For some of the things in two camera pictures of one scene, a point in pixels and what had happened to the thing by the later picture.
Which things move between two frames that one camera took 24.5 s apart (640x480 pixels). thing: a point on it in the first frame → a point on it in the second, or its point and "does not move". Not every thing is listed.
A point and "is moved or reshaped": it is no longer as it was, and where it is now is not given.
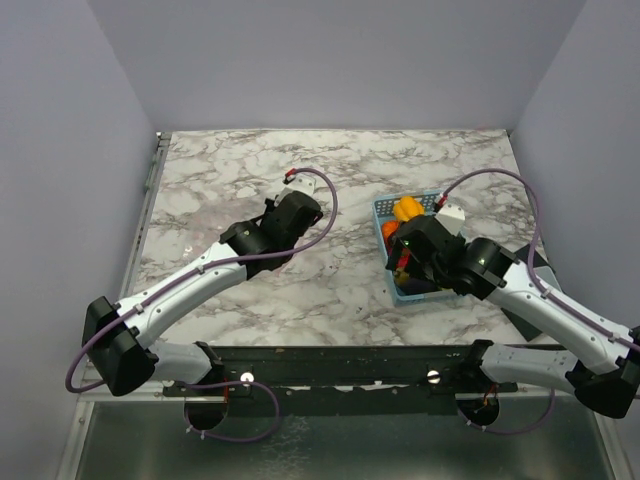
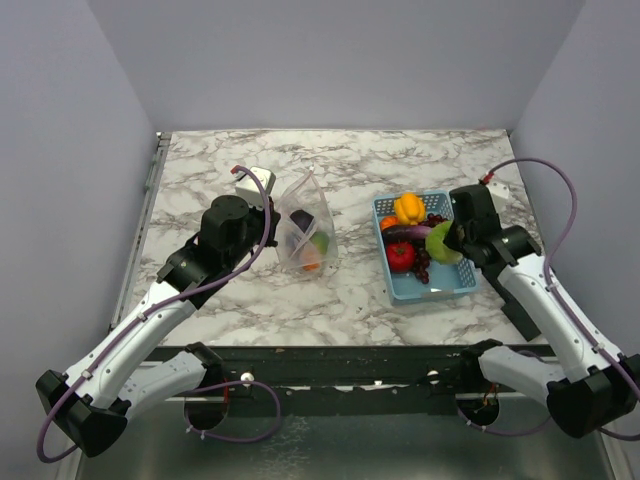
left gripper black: (271, 209) → (274, 218)
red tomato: (403, 258) does not move
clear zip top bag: (181, 231) → (306, 241)
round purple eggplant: (418, 285) is moved or reshaped
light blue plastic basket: (383, 213) does not move
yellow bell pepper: (407, 208) does not move
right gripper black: (395, 252) → (451, 238)
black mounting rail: (344, 379) does not move
